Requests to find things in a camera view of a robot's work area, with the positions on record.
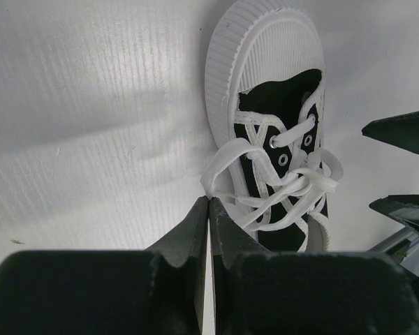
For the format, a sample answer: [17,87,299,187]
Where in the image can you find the white shoelace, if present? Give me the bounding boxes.
[200,112,343,232]

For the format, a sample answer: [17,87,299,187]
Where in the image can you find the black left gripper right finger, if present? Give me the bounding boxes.
[208,198,269,334]

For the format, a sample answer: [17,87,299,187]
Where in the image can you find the right aluminium corner post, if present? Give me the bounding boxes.
[370,228,419,277]

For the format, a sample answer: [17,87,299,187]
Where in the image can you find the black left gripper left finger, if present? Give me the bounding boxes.
[147,196,209,334]

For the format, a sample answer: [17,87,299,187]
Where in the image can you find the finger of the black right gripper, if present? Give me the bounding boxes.
[362,111,419,155]
[369,195,419,235]

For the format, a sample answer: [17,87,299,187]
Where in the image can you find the black white canvas sneaker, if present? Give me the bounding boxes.
[201,1,343,252]

